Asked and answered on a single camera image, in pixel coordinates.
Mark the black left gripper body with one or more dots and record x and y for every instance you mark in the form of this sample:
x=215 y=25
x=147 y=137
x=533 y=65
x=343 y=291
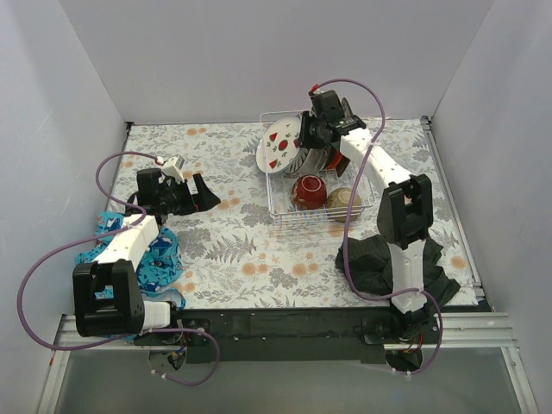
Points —
x=190 y=197

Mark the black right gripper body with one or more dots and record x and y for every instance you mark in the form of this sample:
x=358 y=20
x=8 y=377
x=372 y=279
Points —
x=307 y=133

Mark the clear glass plate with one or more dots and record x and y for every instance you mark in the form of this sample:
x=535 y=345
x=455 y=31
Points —
x=318 y=158

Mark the black floral square plate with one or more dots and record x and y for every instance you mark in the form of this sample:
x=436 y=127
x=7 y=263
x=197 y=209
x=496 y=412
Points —
x=343 y=162

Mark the white wire dish rack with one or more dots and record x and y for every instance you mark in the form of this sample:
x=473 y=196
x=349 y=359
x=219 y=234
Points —
x=279 y=185

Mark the orange round plate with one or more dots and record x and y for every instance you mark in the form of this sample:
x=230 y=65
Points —
x=334 y=159

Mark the black striped cloth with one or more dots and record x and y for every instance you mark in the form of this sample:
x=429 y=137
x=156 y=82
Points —
x=371 y=269

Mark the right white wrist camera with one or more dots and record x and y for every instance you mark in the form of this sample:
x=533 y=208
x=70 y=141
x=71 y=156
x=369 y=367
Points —
x=314 y=90

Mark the beige bowl black inside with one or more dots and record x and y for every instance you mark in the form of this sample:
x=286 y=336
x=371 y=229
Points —
x=337 y=205

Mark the red floral bowl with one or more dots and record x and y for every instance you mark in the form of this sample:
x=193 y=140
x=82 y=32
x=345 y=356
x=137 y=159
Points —
x=309 y=192

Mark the strawberry pattern white plate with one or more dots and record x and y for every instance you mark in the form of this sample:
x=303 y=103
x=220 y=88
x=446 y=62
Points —
x=278 y=146

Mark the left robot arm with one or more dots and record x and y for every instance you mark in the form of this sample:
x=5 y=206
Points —
x=106 y=292

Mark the black base bar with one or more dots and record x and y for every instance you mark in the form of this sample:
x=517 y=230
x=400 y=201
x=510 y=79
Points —
x=320 y=334

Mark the striped white round plate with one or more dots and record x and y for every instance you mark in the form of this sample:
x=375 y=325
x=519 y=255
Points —
x=297 y=161

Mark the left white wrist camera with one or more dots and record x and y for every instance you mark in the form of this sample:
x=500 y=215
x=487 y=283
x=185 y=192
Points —
x=172 y=167

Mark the blue patterned cloth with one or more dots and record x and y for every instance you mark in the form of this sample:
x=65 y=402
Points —
x=159 y=268

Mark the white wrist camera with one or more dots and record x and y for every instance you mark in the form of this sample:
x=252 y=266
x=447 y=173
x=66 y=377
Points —
x=172 y=167
x=314 y=90

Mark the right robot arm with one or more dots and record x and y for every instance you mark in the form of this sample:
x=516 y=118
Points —
x=405 y=208

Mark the floral tablecloth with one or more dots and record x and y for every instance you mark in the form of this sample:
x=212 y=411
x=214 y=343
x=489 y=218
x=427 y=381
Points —
x=238 y=255

